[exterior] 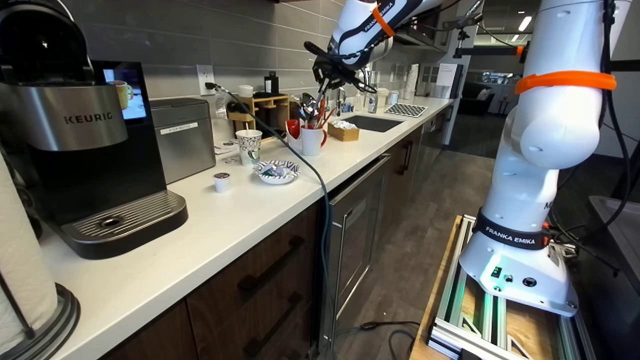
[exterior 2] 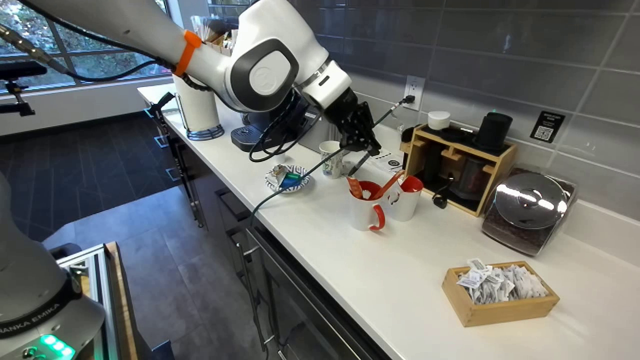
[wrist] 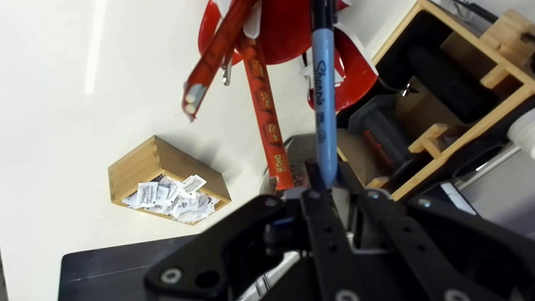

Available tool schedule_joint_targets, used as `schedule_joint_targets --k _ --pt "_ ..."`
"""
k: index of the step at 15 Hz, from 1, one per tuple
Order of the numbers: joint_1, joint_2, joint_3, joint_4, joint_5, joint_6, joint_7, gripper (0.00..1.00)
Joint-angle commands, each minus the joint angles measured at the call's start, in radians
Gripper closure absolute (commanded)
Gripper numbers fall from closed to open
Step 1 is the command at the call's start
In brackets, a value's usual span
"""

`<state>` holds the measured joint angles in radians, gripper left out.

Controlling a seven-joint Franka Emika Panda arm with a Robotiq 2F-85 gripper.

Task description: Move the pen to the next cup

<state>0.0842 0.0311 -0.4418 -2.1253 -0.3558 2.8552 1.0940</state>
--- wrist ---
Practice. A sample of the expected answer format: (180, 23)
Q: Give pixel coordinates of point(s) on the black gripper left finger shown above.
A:
(329, 245)

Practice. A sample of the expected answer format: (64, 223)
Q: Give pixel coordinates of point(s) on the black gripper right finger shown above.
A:
(402, 245)

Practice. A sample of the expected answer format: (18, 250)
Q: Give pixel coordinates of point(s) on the blue Sharpie marker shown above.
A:
(325, 101)

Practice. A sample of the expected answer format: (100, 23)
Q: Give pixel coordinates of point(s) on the red printed pen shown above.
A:
(268, 111)

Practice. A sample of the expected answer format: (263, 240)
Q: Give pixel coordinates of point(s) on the red pen with white end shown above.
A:
(215, 61)

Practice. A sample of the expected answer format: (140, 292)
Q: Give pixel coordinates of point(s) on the wooden countertop organizer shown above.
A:
(502, 73)

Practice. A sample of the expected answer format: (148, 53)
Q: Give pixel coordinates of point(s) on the wooden box of sugar packets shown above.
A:
(145, 168)

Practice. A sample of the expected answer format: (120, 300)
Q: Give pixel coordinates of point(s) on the red and white mug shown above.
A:
(285, 34)

